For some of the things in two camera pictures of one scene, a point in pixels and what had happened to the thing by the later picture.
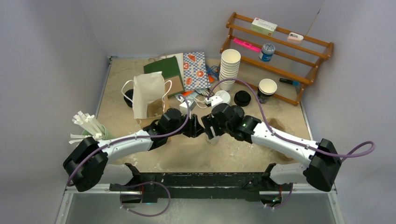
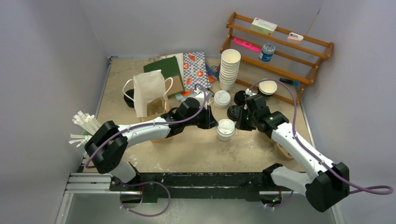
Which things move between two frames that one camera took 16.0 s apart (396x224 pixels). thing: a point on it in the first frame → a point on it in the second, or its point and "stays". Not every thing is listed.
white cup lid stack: x=224 y=95 stays
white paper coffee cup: x=213 y=140 → x=222 y=138
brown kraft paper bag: x=148 y=93 stays
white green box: x=263 y=26 stays
